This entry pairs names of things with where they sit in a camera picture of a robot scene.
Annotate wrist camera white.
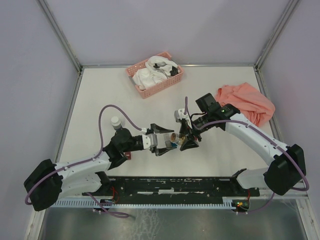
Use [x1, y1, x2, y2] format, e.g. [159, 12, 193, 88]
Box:
[174, 108, 192, 128]
[141, 133, 158, 150]

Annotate white cloth in basket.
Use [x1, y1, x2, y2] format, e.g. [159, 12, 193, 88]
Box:
[132, 56, 181, 91]

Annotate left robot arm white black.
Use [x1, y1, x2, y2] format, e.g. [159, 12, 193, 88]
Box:
[23, 123, 172, 212]

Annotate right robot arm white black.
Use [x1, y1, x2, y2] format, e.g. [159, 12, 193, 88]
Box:
[174, 93, 310, 196]

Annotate grey pill box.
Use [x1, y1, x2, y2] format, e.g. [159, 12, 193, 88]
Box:
[163, 133, 172, 148]

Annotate white bottle cap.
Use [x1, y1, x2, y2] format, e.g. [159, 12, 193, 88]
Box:
[110, 116, 123, 131]

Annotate white cable duct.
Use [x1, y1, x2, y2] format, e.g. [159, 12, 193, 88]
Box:
[51, 198, 236, 210]

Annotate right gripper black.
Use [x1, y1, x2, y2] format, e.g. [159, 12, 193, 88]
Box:
[177, 112, 213, 151]

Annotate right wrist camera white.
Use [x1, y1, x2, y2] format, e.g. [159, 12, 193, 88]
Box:
[174, 108, 192, 128]

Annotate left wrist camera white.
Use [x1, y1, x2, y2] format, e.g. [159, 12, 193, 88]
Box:
[141, 133, 158, 150]

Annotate red pill box left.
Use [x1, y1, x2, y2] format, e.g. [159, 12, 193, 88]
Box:
[125, 152, 132, 160]

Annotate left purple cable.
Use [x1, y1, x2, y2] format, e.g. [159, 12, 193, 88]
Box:
[24, 104, 146, 219]

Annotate teal pill box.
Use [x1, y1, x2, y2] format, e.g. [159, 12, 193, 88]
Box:
[171, 142, 178, 148]

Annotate purple cable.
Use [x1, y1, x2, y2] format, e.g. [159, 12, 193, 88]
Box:
[183, 96, 310, 215]
[24, 104, 146, 219]

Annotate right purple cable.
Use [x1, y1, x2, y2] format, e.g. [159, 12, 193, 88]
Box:
[183, 96, 310, 215]

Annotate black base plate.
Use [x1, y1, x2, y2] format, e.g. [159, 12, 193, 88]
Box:
[92, 176, 260, 205]

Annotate pink shirt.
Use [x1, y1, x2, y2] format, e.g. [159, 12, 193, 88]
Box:
[214, 82, 276, 127]

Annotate glass pill bottle yellow pills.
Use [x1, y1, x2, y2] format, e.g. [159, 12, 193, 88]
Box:
[169, 132, 186, 146]

